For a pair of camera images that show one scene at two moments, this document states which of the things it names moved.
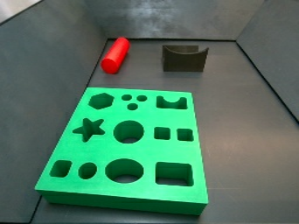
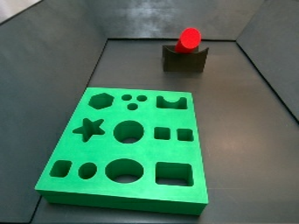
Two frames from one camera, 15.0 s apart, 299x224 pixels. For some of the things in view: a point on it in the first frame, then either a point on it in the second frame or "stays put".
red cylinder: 114,56 -> 191,38
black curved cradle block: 183,59 stays put
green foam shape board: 129,154 stays put
